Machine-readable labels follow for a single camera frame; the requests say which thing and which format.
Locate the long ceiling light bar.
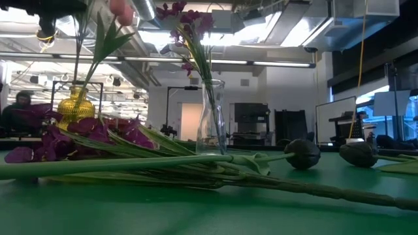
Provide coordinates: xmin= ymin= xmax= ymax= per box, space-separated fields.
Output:
xmin=0 ymin=51 xmax=317 ymax=69

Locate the white bucket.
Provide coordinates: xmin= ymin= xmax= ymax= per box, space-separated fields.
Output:
xmin=345 ymin=137 xmax=366 ymax=148

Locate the pink artificial tulip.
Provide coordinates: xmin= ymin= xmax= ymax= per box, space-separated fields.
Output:
xmin=78 ymin=0 xmax=127 ymax=99
xmin=81 ymin=6 xmax=137 ymax=99

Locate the whiteboard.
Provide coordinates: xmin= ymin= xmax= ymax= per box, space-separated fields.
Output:
xmin=315 ymin=95 xmax=357 ymax=145

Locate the yellow hanging cable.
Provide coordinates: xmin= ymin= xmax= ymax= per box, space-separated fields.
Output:
xmin=347 ymin=0 xmax=368 ymax=140

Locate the black cabinet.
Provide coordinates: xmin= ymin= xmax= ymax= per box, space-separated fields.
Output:
xmin=232 ymin=102 xmax=271 ymax=146

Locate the white board panel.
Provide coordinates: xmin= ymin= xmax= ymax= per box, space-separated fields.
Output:
xmin=373 ymin=90 xmax=411 ymax=118

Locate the green table mat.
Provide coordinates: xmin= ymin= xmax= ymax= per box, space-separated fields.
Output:
xmin=0 ymin=148 xmax=418 ymax=235

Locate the dark artificial tulip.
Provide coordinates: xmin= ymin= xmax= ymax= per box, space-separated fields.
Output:
xmin=338 ymin=140 xmax=418 ymax=174
xmin=0 ymin=138 xmax=321 ymax=182

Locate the silver ventilation duct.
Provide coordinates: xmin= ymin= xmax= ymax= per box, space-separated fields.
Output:
xmin=130 ymin=0 xmax=157 ymax=21

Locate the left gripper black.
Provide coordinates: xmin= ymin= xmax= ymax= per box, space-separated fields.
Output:
xmin=0 ymin=0 xmax=88 ymax=33

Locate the black stand pole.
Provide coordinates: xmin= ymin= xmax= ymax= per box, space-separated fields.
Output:
xmin=385 ymin=61 xmax=402 ymax=141

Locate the black panel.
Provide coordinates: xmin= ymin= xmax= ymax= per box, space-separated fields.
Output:
xmin=273 ymin=109 xmax=310 ymax=144

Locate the person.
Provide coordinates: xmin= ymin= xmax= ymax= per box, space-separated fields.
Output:
xmin=0 ymin=90 xmax=37 ymax=134

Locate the yellow glass vase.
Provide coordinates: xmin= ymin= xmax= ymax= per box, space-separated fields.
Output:
xmin=57 ymin=85 xmax=96 ymax=130

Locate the clear glass vase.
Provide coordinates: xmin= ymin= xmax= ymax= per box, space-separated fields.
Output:
xmin=195 ymin=78 xmax=229 ymax=156

